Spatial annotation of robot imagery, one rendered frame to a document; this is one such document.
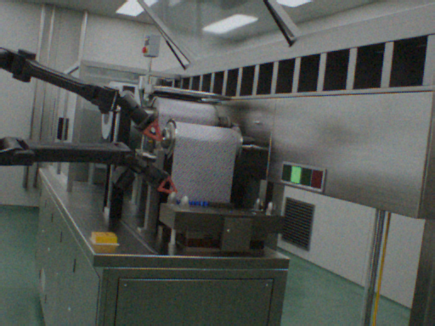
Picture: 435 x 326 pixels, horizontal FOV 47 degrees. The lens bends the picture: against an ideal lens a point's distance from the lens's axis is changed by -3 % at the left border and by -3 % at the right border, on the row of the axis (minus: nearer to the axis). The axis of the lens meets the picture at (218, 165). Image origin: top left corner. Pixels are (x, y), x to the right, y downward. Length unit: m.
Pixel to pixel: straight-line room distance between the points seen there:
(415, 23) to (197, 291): 1.00
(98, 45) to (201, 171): 5.71
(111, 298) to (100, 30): 6.15
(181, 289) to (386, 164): 0.73
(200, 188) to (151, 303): 0.48
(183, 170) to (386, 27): 0.85
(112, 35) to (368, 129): 6.31
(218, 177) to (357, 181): 0.62
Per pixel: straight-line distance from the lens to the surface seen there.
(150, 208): 1.89
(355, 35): 1.54
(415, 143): 1.28
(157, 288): 1.61
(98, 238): 1.65
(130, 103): 1.78
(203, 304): 1.68
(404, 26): 1.39
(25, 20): 7.39
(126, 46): 7.52
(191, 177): 1.84
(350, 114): 1.49
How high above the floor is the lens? 1.27
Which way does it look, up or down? 3 degrees down
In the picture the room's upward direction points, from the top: 7 degrees clockwise
